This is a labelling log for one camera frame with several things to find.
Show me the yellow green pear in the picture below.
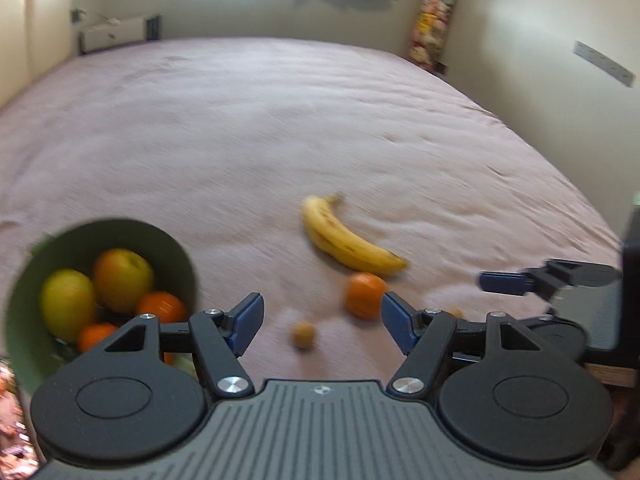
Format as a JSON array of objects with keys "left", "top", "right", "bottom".
[{"left": 40, "top": 269, "right": 98, "bottom": 344}]

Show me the green fruit bowl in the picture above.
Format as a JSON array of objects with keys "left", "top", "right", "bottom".
[{"left": 3, "top": 218, "right": 198, "bottom": 393}]

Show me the small brown longan fruit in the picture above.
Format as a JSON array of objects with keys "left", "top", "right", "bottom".
[{"left": 291, "top": 321, "right": 317, "bottom": 351}]

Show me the large orange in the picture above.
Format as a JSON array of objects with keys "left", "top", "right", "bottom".
[{"left": 344, "top": 273, "right": 388, "bottom": 321}]

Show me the yellow banana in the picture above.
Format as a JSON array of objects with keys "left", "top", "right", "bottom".
[{"left": 302, "top": 195, "right": 409, "bottom": 276}]

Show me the orange tangerine in bowl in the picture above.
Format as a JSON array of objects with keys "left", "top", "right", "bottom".
[{"left": 136, "top": 292, "right": 189, "bottom": 323}]

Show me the red yellow apple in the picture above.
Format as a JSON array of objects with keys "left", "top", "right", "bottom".
[{"left": 92, "top": 248, "right": 154, "bottom": 314}]

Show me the pink bed blanket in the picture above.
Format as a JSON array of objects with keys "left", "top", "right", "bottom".
[{"left": 1, "top": 38, "right": 620, "bottom": 382}]

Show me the plush toy stack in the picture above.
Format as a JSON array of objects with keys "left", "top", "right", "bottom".
[{"left": 408, "top": 0, "right": 457, "bottom": 72}]

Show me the white bedside table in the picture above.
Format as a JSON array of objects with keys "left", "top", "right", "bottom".
[{"left": 79, "top": 14, "right": 163, "bottom": 55}]

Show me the cream padded headboard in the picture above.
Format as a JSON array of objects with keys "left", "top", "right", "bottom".
[{"left": 0, "top": 0, "right": 74, "bottom": 105}]

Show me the white wall socket strip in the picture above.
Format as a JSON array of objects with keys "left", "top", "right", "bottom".
[{"left": 573, "top": 41, "right": 636, "bottom": 88}]

